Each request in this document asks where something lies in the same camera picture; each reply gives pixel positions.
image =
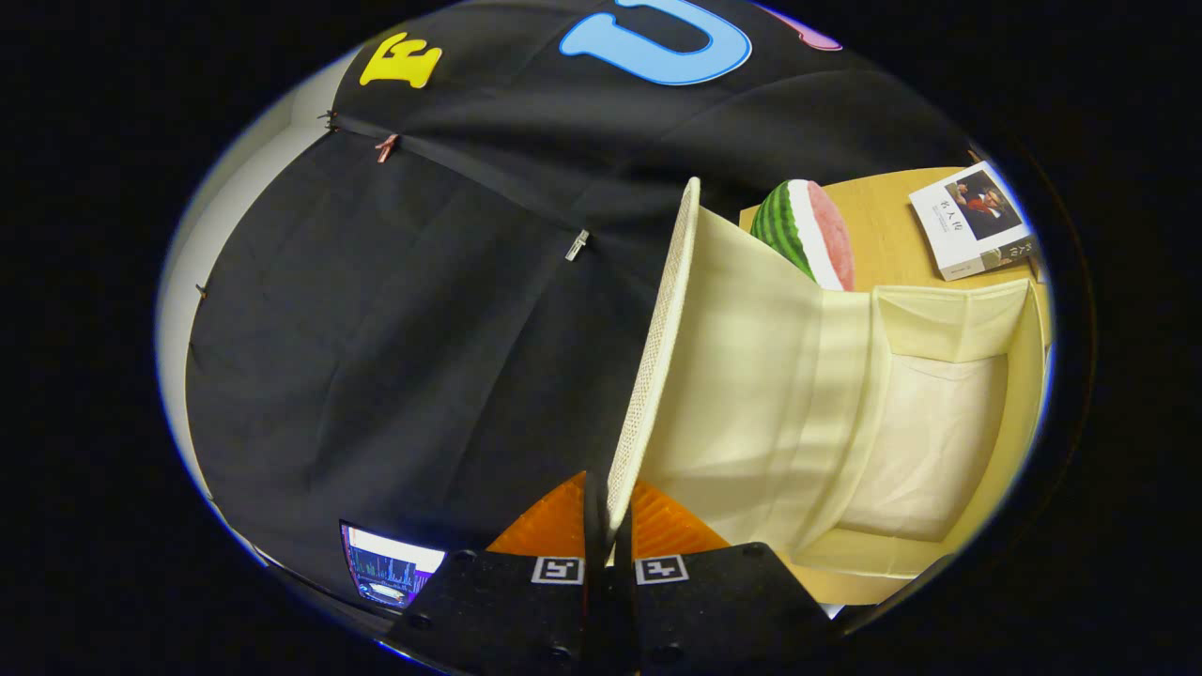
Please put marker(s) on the white portrait cover book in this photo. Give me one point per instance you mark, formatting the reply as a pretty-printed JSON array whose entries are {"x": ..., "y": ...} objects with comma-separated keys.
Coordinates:
[{"x": 972, "y": 221}]

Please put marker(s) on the computer monitor screen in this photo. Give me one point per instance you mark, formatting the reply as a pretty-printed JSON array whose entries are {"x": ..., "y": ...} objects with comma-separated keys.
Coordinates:
[{"x": 390, "y": 568}]

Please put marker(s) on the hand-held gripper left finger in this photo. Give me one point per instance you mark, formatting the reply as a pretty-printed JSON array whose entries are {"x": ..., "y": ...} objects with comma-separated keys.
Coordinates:
[{"x": 592, "y": 526}]

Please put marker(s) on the watermelon slice plush toy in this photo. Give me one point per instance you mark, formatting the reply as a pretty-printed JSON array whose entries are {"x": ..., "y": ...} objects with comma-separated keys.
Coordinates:
[{"x": 798, "y": 230}]

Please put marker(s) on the silver cloth clip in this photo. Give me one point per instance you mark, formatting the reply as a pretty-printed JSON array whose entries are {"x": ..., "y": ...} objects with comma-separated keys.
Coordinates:
[{"x": 577, "y": 245}]

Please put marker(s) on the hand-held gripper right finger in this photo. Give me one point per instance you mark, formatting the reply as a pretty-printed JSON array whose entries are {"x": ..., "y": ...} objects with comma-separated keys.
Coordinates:
[{"x": 623, "y": 563}]

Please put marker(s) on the copper cloth clip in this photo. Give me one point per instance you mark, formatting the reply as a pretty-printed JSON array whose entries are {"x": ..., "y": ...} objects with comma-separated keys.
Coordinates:
[{"x": 385, "y": 147}]

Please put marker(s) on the beige fabric storage box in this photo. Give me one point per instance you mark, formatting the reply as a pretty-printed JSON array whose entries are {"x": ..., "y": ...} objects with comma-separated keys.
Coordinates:
[{"x": 751, "y": 376}]

